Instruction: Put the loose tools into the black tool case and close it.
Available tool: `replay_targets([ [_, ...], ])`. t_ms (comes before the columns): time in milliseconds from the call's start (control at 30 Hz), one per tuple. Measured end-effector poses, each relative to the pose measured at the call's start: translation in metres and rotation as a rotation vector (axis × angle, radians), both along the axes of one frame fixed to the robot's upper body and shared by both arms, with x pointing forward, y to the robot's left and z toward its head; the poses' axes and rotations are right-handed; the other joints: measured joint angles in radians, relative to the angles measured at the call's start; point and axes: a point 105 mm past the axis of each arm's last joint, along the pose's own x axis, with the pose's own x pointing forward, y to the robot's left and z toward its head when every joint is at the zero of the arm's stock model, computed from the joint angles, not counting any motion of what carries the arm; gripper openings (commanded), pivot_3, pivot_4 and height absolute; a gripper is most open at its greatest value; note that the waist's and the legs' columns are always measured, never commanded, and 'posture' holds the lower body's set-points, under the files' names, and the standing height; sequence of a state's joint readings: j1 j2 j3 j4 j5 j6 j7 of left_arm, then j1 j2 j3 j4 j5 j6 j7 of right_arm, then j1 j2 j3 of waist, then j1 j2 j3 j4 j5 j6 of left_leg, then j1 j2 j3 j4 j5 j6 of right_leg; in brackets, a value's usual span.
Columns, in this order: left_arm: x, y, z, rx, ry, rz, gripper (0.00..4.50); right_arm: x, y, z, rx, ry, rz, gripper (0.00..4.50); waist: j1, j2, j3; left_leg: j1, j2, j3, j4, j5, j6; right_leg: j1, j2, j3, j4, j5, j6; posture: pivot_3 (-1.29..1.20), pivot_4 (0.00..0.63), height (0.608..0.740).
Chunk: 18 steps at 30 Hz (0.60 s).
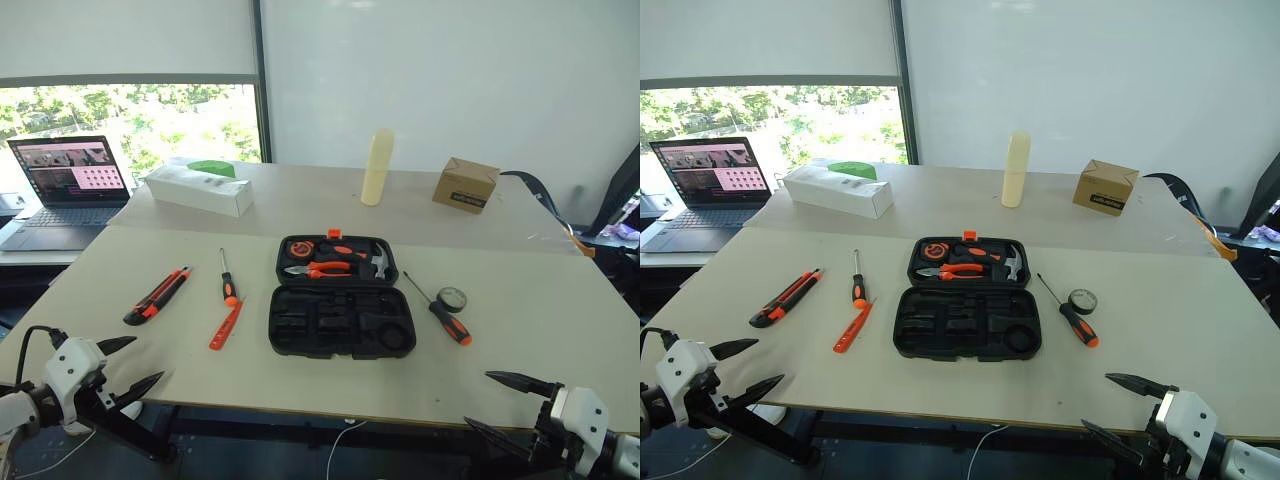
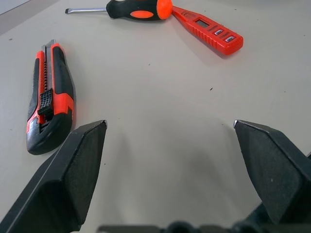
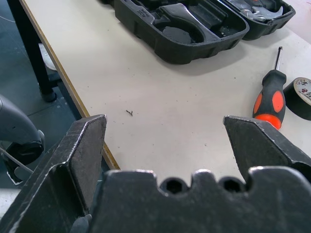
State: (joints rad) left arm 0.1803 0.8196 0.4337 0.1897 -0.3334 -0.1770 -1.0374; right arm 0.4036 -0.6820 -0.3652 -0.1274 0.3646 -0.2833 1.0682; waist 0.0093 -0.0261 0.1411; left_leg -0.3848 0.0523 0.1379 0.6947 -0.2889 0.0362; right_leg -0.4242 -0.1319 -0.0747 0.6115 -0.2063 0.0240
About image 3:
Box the thin grey cable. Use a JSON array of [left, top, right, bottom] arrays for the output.
[[0, 147, 34, 174]]

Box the white object under table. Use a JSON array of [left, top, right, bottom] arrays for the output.
[[38, 43, 59, 71]]

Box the black tape roll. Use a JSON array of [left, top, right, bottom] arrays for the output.
[[283, 77, 311, 121]]

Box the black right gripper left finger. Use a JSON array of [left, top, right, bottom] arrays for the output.
[[0, 114, 108, 233]]

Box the black plastic tool case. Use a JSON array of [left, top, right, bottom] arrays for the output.
[[98, 0, 296, 66]]

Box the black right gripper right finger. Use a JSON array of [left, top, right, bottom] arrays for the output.
[[223, 115, 311, 183]]

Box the orange and black screwdriver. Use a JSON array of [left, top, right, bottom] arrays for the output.
[[252, 46, 287, 131]]

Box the silver robot body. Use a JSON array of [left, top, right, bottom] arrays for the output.
[[0, 94, 46, 168]]

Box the black table leg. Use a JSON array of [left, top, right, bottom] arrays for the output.
[[6, 0, 58, 102]]

